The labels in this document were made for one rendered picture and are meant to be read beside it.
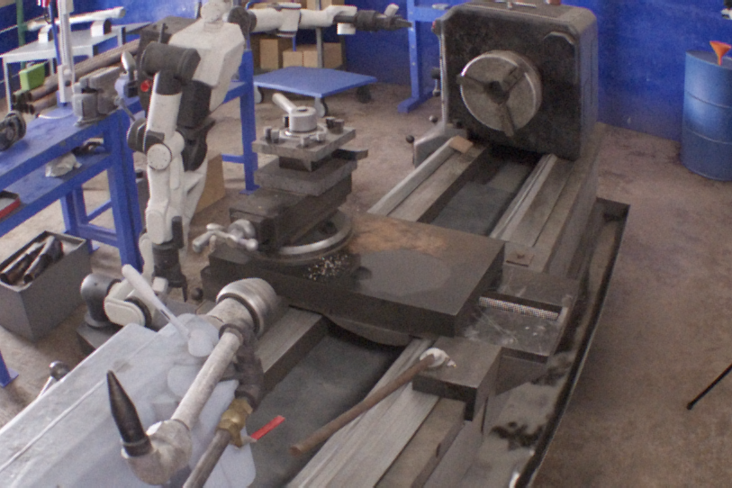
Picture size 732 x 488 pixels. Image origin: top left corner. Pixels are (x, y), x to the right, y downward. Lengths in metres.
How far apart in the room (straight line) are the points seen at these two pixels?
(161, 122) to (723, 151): 3.97
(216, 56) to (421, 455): 1.27
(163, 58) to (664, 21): 4.33
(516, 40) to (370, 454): 1.52
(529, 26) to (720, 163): 2.99
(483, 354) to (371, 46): 5.11
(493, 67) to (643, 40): 3.53
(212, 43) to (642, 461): 1.95
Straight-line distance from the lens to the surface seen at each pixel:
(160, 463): 0.59
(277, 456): 1.37
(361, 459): 1.19
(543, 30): 2.30
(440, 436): 1.24
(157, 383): 0.87
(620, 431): 2.54
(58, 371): 0.99
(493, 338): 1.40
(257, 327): 1.08
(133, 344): 0.94
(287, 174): 1.62
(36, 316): 3.20
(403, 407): 1.30
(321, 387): 1.53
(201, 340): 0.89
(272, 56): 6.37
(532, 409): 1.96
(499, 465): 1.79
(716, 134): 4.97
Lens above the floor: 1.68
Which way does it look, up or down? 28 degrees down
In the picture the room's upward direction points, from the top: 3 degrees counter-clockwise
